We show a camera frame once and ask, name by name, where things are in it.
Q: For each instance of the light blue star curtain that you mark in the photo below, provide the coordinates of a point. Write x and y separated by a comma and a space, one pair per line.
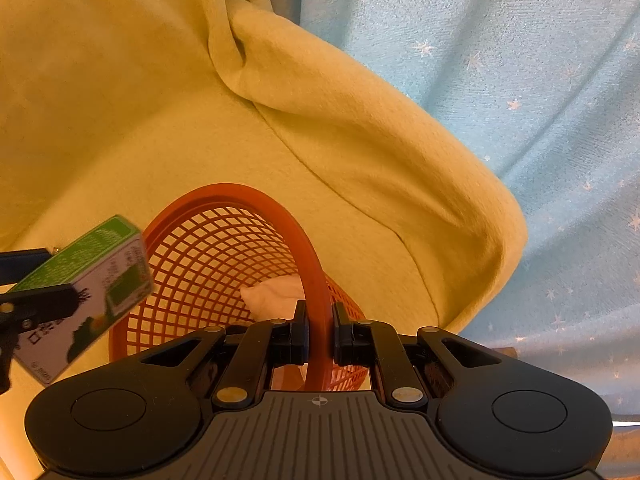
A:
546, 94

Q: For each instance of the yellow blanket sofa cover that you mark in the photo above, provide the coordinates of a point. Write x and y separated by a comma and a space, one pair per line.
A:
121, 106

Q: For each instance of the green white medicine box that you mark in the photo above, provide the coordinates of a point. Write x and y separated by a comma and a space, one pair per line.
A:
107, 266

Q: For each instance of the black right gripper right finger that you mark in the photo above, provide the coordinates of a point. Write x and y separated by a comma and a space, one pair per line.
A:
377, 347

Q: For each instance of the orange plastic mesh basket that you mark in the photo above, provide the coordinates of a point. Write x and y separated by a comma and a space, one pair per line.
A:
202, 249

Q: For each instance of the white crumpled tissue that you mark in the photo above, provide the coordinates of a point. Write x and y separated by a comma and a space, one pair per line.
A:
273, 298

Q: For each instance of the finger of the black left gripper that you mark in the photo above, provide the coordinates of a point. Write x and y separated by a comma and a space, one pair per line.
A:
14, 266
22, 311

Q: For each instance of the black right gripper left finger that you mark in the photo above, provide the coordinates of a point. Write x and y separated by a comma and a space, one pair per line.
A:
264, 346

